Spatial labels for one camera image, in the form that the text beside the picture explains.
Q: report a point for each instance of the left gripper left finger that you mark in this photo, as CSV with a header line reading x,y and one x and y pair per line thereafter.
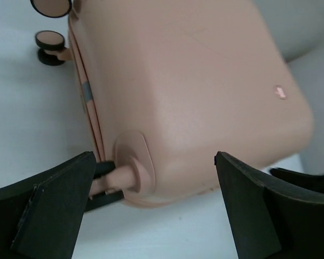
x,y
40,216

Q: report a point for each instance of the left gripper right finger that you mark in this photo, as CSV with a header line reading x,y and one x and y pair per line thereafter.
x,y
269,217

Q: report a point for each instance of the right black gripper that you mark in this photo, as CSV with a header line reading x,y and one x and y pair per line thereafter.
x,y
306,181

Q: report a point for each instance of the pink hard-shell suitcase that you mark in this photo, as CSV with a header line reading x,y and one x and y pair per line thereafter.
x,y
165,85

